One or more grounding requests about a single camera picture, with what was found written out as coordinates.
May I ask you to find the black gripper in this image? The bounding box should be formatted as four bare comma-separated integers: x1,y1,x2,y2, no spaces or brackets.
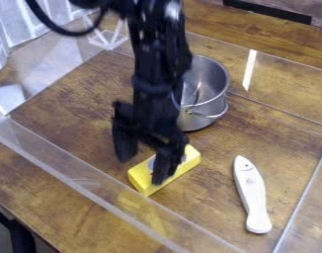
112,77,188,185

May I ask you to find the yellow butter block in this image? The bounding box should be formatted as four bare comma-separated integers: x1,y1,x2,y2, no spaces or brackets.
127,144,200,197

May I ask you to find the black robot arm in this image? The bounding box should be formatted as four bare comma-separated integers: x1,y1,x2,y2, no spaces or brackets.
69,0,192,185

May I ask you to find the stainless steel pot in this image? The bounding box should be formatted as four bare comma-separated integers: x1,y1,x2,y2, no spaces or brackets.
178,54,230,131

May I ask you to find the clear acrylic barrier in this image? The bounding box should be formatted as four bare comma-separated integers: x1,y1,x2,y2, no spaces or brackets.
0,12,322,253

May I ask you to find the white patterned curtain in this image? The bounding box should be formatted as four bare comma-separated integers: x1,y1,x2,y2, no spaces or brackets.
0,0,99,71

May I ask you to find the black bar at back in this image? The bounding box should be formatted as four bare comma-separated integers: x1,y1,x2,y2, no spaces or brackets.
223,0,311,25

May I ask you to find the black cable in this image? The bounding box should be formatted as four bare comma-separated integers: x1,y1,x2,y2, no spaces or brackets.
24,0,108,38

